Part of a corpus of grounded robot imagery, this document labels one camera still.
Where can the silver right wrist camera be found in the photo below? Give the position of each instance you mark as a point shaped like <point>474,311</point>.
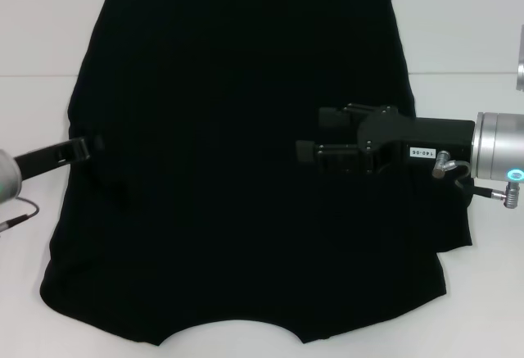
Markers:
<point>520,59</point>

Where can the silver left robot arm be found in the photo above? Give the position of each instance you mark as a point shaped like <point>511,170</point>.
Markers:
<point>8,178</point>

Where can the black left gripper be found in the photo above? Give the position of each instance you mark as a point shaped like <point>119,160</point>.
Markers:
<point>49,157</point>

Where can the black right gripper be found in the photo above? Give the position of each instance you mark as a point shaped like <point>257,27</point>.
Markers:
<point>434,134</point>

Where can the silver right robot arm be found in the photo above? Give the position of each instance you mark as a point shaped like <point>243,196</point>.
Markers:
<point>499,147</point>

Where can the black t-shirt with FREE print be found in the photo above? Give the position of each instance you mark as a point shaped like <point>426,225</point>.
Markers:
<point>245,87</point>

